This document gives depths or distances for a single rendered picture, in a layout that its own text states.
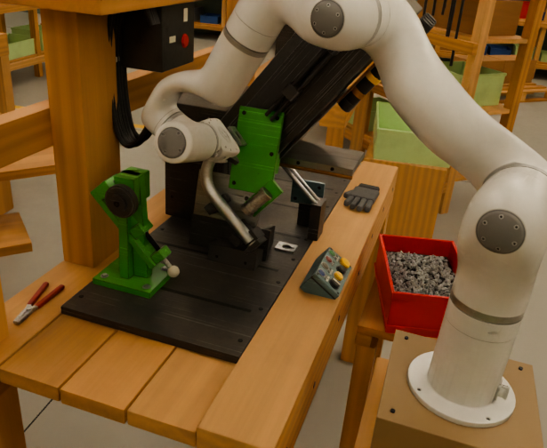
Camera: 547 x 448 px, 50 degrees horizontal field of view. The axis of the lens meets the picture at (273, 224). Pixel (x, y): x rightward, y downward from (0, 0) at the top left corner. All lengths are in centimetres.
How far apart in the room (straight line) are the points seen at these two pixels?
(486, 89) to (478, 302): 338
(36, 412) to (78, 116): 137
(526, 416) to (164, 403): 64
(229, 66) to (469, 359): 65
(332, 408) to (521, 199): 170
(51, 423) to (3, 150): 131
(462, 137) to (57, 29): 85
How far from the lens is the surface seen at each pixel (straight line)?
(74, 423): 238
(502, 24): 424
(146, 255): 135
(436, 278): 160
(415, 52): 96
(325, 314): 134
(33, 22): 738
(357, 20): 89
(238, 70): 109
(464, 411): 109
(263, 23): 105
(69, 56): 135
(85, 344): 128
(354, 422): 170
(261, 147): 146
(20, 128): 136
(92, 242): 149
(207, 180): 148
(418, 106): 92
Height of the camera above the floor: 165
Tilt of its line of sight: 26 degrees down
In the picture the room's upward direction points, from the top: 5 degrees clockwise
